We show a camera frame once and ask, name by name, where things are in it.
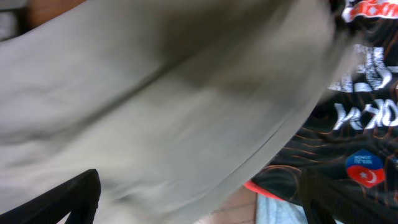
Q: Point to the light blue garment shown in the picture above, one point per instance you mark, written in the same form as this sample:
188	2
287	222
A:
273	211

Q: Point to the red orange garment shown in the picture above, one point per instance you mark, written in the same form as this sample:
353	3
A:
250	185

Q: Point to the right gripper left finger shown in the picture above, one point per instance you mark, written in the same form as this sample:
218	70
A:
76	199

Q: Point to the black printed jersey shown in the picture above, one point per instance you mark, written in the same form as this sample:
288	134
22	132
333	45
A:
352	136

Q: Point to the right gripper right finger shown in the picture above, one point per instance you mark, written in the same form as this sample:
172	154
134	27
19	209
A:
324	202

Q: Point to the khaki beige trousers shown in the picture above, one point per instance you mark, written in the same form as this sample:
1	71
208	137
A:
176	104

